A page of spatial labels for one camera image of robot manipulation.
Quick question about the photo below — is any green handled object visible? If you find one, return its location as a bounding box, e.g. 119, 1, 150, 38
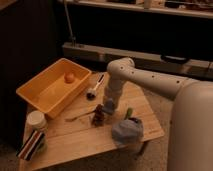
124, 108, 133, 120

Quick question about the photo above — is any orange ball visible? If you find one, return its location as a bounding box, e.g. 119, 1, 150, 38
64, 73, 75, 84

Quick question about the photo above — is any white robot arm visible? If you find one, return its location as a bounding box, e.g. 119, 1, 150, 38
103, 58, 213, 171

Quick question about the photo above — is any dark brown scrubber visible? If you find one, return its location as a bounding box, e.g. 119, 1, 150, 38
92, 104, 105, 126

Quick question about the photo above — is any blue crumpled cloth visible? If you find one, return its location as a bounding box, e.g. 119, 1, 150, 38
111, 118, 143, 148

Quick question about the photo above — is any blue sponge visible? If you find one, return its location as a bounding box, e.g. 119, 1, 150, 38
102, 99, 115, 115

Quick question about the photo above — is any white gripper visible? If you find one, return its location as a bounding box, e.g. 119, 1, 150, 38
103, 84, 123, 106

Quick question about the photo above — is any yellow plastic bin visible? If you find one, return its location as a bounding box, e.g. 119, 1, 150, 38
16, 58, 91, 118

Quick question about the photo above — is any striped box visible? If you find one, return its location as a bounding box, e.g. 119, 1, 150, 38
16, 130, 45, 161

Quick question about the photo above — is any wooden table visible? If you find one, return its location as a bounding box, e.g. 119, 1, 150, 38
19, 75, 164, 171

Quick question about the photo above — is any metal fork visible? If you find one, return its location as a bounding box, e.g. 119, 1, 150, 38
64, 110, 94, 122

